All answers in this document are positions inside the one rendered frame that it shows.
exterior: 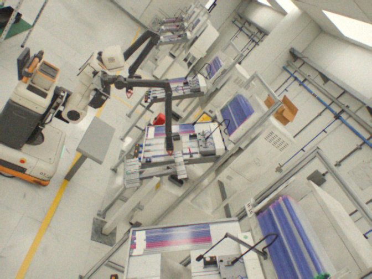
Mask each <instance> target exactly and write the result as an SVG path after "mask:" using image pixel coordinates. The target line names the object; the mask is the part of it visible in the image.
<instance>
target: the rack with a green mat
mask: <svg viewBox="0 0 372 279"><path fill-rule="evenodd" d="M23 1H24V0H19V1H18V3H17V5H16V8H15V10H14V12H13V14H12V16H11V18H10V20H9V22H8V24H7V26H6V27H4V28H1V29H0V47H1V45H2V43H4V42H6V41H8V40H10V39H13V38H15V37H17V36H19V35H21V34H23V33H25V32H28V34H27V36H26V38H25V40H24V41H23V43H22V45H21V46H20V47H21V48H24V46H25V44H26V42H27V40H28V38H29V36H30V34H31V33H32V31H33V29H34V27H35V25H36V23H37V21H38V19H39V18H40V16H41V14H42V12H43V10H44V8H45V6H46V4H47V3H48V1H49V0H45V2H44V3H43V5H42V7H41V9H40V11H39V13H38V15H37V17H36V19H35V21H34V22H33V24H32V25H31V24H29V23H28V22H26V21H25V20H24V19H22V18H21V19H20V20H19V22H17V23H14V24H12V23H13V21H14V19H15V17H16V15H17V13H18V11H19V9H20V7H21V5H22V3H23ZM5 2H6V0H3V1H2V3H1V5H0V8H4V7H5V6H4V4H5Z"/></svg>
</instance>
